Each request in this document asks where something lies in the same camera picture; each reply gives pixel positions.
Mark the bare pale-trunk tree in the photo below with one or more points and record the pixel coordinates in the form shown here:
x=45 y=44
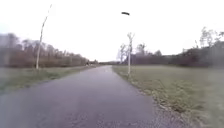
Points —
x=129 y=56

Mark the grey asphalt path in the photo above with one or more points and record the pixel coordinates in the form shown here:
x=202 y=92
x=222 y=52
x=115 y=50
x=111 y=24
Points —
x=90 y=100

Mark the street lamp head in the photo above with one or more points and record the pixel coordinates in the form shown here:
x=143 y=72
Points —
x=125 y=13

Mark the grass field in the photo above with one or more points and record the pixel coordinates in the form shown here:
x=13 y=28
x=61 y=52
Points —
x=176 y=83

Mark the row of bare trees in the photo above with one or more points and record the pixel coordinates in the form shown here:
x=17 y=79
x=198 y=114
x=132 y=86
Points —
x=40 y=55

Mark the bare slender tree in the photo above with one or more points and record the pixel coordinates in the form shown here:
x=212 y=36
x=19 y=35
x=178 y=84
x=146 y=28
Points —
x=39 y=46

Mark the dark hedge with trees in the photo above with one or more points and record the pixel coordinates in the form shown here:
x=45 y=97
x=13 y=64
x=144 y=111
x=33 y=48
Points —
x=193 y=56

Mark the grass verge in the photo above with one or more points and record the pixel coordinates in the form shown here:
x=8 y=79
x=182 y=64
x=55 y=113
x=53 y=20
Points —
x=23 y=77

